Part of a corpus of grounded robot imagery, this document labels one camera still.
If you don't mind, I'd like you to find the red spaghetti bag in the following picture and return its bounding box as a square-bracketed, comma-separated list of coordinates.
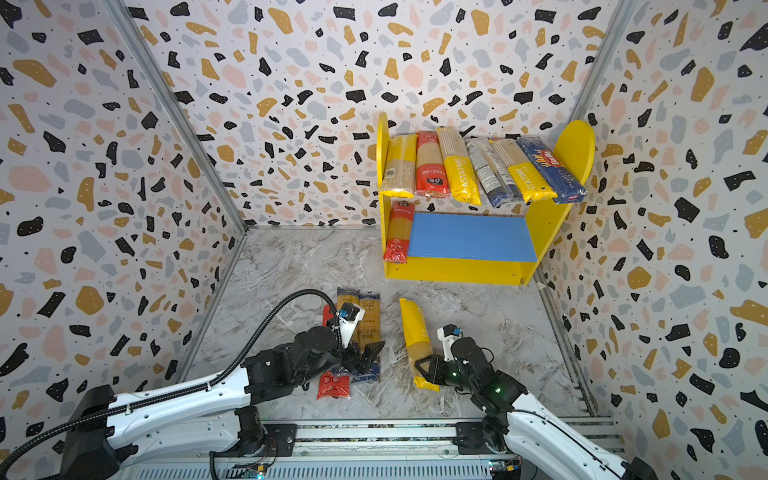
[383, 200, 415, 264]
[316, 303, 352, 401]
[415, 131, 450, 198]

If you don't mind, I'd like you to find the clear printed spaghetti bag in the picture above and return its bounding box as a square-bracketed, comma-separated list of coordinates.
[466, 138, 523, 209]

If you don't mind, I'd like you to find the yellow label spaghetti bag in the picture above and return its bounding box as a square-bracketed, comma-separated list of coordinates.
[380, 134, 418, 199]

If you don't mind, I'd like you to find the yellow Pastatime spaghetti bag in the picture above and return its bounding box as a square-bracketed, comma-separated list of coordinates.
[491, 139, 557, 203]

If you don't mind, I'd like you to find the blue Barilla spaghetti bag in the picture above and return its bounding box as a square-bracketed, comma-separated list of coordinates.
[516, 136, 586, 204]

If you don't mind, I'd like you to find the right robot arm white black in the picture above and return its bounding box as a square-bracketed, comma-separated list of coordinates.
[414, 335, 657, 479]

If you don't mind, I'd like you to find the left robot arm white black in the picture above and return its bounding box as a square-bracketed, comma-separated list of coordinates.
[59, 326, 384, 479]

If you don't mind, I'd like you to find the yellow shelf with coloured boards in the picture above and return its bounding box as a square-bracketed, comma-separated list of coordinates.
[376, 112, 596, 285]

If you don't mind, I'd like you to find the blue gold spaghetti bag left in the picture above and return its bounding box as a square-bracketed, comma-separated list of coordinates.
[336, 287, 360, 310]

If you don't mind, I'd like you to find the blue gold spaghetti bag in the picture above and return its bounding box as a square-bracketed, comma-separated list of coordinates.
[351, 292, 381, 384]
[336, 287, 360, 310]

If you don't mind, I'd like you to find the blue gold spaghetti bag right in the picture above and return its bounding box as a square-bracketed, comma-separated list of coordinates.
[351, 292, 381, 384]

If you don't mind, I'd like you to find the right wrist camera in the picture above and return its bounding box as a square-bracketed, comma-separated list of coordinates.
[437, 324, 463, 362]

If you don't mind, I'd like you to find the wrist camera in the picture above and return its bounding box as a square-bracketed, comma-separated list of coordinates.
[437, 324, 463, 362]
[337, 302, 366, 348]

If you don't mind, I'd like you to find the black corrugated cable conduit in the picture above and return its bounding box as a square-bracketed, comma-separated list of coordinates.
[0, 289, 340, 475]

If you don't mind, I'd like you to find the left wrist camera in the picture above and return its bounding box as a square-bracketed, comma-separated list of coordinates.
[337, 302, 366, 348]

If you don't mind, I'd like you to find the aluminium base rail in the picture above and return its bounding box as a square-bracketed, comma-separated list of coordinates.
[119, 416, 631, 480]

